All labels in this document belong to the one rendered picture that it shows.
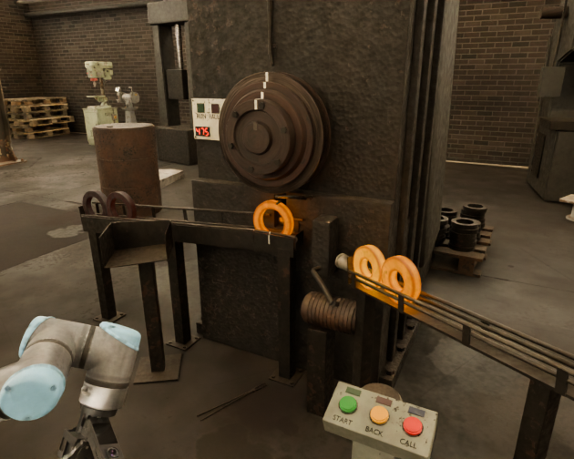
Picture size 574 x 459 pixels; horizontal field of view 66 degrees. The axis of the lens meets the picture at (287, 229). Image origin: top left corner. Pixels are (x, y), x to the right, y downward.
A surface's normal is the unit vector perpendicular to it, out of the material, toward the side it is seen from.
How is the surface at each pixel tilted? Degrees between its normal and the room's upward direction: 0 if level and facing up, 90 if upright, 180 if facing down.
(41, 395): 87
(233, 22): 90
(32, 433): 0
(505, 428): 0
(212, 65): 90
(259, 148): 90
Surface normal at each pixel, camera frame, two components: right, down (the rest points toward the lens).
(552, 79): -0.29, 0.32
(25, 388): 0.33, 0.25
